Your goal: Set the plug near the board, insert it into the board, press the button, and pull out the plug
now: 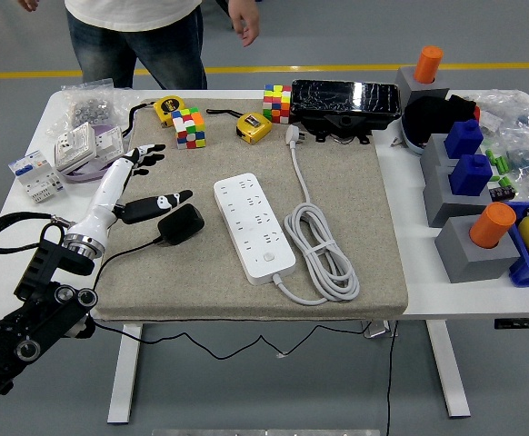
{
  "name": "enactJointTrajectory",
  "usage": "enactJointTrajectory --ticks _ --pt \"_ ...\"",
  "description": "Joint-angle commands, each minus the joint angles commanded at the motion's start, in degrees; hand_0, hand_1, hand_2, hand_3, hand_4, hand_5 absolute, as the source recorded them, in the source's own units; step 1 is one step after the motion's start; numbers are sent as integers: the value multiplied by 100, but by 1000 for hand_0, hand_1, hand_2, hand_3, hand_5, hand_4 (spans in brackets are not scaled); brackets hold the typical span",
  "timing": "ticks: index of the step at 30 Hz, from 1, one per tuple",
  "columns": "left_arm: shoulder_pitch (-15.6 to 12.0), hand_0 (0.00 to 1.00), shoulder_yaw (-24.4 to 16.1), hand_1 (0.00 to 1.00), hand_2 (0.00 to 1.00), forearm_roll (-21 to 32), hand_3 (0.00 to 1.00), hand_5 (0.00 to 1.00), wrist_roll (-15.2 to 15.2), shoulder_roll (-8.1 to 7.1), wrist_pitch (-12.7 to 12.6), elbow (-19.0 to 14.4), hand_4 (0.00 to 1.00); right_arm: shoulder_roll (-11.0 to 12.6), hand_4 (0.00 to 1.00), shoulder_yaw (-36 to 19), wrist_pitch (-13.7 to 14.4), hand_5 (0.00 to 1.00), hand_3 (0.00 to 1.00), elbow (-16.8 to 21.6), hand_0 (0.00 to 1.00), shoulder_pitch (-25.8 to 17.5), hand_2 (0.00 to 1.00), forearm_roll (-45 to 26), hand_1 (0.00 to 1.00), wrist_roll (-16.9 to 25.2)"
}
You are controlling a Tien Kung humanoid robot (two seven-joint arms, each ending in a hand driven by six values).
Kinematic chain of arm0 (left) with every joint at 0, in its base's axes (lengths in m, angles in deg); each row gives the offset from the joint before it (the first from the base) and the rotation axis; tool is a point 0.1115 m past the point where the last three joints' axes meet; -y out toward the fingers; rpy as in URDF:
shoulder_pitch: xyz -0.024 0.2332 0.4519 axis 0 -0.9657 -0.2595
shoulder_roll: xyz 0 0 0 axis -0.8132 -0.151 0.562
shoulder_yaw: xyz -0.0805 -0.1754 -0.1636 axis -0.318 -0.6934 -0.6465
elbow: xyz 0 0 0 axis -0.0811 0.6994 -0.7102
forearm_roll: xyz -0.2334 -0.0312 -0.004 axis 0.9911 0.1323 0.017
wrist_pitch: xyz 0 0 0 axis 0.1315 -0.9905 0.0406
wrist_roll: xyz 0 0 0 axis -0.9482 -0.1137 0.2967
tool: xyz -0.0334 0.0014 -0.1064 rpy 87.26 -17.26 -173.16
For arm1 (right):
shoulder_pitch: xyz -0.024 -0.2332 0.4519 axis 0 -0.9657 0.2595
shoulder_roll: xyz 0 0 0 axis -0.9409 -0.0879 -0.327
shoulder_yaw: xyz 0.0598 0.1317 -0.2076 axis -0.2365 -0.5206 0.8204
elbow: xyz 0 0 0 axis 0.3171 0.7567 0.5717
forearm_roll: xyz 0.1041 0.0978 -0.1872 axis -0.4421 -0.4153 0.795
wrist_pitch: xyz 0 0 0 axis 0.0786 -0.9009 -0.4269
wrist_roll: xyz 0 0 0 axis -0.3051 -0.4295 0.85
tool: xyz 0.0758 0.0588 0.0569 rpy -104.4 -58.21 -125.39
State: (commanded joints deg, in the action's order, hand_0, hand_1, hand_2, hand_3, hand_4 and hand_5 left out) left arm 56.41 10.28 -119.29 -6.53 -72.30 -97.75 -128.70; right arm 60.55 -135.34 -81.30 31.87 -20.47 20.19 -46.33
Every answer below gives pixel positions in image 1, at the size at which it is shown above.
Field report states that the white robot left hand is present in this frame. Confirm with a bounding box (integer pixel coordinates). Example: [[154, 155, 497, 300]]
[[70, 143, 195, 249]]

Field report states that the person's left hand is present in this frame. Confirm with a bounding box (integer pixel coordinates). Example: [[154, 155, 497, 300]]
[[227, 0, 262, 48]]

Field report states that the black power adapter plug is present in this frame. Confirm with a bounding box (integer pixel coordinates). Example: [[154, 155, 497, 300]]
[[155, 203, 205, 248]]

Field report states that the white power strip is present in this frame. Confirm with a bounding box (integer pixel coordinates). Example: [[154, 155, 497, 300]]
[[213, 172, 299, 287]]

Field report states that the white circuit breaker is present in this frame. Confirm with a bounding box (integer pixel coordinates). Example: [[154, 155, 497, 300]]
[[8, 149, 68, 204]]

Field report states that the clear bag of metal nuts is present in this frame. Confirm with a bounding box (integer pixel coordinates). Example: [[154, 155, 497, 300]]
[[45, 79, 141, 137]]

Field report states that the multicolour puzzle cube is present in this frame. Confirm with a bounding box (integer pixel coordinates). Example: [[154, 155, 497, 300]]
[[263, 84, 293, 124], [171, 106, 207, 150]]

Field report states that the yellow tape measure round label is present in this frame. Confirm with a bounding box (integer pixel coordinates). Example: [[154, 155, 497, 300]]
[[123, 95, 184, 137]]

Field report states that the person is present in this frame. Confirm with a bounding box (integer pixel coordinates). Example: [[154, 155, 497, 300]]
[[64, 0, 207, 91]]

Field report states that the yellow tape measure square label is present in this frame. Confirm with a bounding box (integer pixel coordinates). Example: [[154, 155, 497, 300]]
[[205, 107, 274, 145]]

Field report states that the black cracked glossy box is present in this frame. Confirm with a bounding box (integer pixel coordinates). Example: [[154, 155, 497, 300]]
[[289, 79, 404, 146]]

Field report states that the grey square block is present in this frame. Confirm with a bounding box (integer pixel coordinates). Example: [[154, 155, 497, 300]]
[[422, 165, 495, 228], [419, 133, 461, 172], [395, 66, 451, 108], [434, 216, 522, 284]]

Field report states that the orange cylinder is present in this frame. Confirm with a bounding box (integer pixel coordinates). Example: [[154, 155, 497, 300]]
[[414, 45, 444, 85], [469, 202, 518, 250]]

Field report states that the grey-brown mat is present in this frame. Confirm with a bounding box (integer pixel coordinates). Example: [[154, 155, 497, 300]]
[[94, 97, 409, 322]]

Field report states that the blue block with knob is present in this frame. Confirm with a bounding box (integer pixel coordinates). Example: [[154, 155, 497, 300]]
[[448, 154, 494, 197], [443, 118, 484, 160]]

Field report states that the clear bag of blue parts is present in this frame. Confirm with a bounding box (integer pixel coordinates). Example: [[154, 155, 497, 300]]
[[495, 129, 529, 183], [473, 88, 529, 137]]

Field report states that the white table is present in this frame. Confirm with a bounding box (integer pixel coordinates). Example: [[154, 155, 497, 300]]
[[0, 89, 529, 423]]

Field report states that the purple tape ring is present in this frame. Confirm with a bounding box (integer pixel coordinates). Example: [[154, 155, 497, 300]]
[[59, 124, 125, 183]]

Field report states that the white wall switch panel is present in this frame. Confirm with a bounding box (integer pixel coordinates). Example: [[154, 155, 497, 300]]
[[94, 126, 125, 158]]

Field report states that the white wall socket panel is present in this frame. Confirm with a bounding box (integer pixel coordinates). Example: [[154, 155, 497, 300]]
[[54, 122, 98, 173]]

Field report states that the grey power strip cord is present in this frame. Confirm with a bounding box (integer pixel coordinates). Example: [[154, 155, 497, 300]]
[[271, 124, 362, 306]]

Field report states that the thin black adapter cord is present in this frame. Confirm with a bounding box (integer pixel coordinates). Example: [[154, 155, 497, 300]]
[[92, 238, 370, 361]]

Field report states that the metal bracket under table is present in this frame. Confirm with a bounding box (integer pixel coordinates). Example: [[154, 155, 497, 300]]
[[363, 320, 398, 340]]

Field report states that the hanging black cable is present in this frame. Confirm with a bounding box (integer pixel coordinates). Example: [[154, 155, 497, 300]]
[[384, 320, 395, 436]]

